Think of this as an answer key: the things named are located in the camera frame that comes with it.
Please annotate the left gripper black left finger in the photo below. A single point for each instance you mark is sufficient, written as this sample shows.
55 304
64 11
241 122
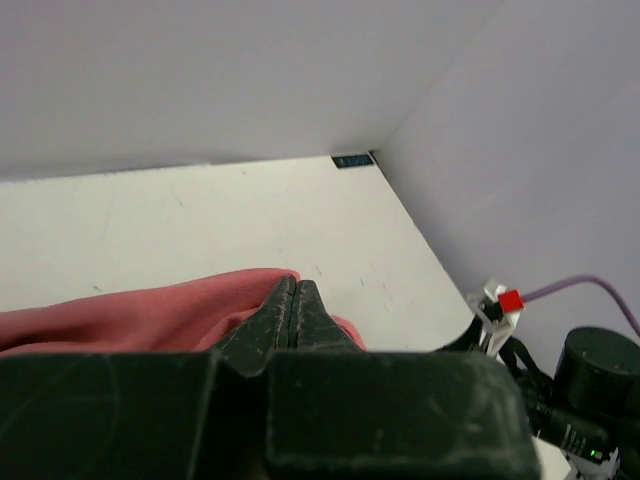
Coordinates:
246 349

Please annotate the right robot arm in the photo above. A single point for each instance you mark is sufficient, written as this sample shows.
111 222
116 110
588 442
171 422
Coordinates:
590 407

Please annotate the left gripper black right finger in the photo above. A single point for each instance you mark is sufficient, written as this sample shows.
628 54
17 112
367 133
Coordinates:
315 329

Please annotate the salmon pink t-shirt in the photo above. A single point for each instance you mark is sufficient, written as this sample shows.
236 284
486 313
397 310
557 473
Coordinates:
189 316

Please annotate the blue label sticker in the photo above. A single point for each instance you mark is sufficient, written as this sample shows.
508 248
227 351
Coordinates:
352 161

